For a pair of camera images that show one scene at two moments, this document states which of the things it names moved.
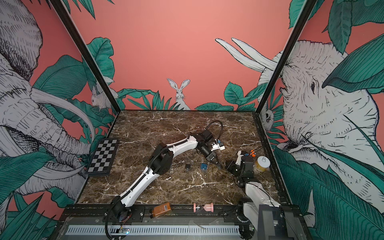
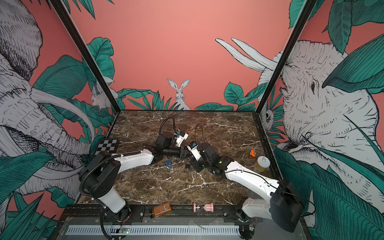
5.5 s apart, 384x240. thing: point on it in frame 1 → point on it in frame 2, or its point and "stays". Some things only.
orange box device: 161,208 stays
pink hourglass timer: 207,207 stays
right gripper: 231,168 → 196,165
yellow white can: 262,163 stays
